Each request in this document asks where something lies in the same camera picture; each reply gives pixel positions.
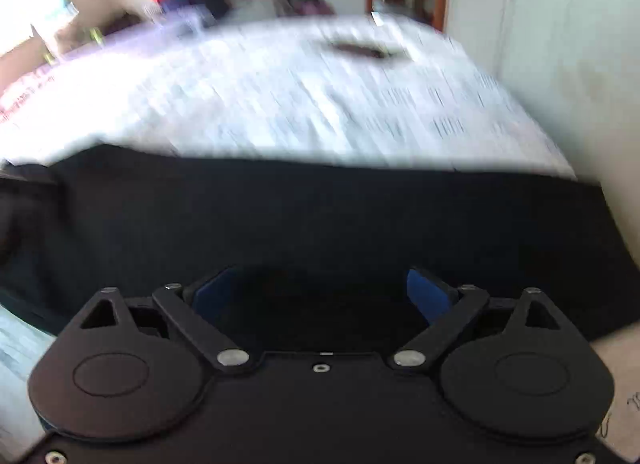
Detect black pants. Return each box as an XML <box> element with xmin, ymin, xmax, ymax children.
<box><xmin>0</xmin><ymin>143</ymin><xmax>640</xmax><ymax>345</ymax></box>

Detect green plastic chair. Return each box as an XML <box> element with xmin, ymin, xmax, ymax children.
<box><xmin>42</xmin><ymin>26</ymin><xmax>104</xmax><ymax>66</ymax></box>

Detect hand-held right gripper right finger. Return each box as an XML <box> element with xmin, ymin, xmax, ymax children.
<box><xmin>389</xmin><ymin>267</ymin><xmax>562</xmax><ymax>373</ymax></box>

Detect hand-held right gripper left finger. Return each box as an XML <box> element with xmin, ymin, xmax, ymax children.
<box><xmin>77</xmin><ymin>266</ymin><xmax>251</xmax><ymax>373</ymax></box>

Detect black smartphone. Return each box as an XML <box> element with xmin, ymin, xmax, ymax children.
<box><xmin>320</xmin><ymin>39</ymin><xmax>409</xmax><ymax>63</ymax></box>

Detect zebra print blanket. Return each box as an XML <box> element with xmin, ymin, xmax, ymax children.
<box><xmin>0</xmin><ymin>68</ymin><xmax>57</xmax><ymax>121</ymax></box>

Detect navy jacket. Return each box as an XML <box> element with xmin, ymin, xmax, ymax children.
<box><xmin>160</xmin><ymin>0</ymin><xmax>234</xmax><ymax>21</ymax></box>

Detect white script-printed bedsheet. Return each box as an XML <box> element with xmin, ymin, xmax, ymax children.
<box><xmin>0</xmin><ymin>14</ymin><xmax>640</xmax><ymax>447</ymax></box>

